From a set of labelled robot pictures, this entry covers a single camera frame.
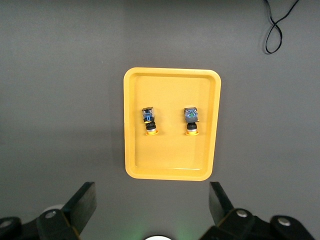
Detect yellow push button blue terminal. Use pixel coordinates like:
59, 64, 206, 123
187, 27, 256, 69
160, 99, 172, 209
141, 106, 160, 137

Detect yellow push button green terminal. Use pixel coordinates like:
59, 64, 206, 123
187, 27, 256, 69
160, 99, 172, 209
183, 106, 201, 137

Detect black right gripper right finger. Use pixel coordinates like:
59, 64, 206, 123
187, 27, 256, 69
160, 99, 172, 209
202, 181, 256, 240

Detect yellow plastic tray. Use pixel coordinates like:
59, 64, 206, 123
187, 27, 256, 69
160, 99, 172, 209
122, 67, 223, 182

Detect black cable with loop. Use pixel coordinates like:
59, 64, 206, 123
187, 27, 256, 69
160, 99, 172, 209
262, 0, 301, 55

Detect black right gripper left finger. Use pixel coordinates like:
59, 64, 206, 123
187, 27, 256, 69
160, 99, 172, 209
37, 181, 98, 240

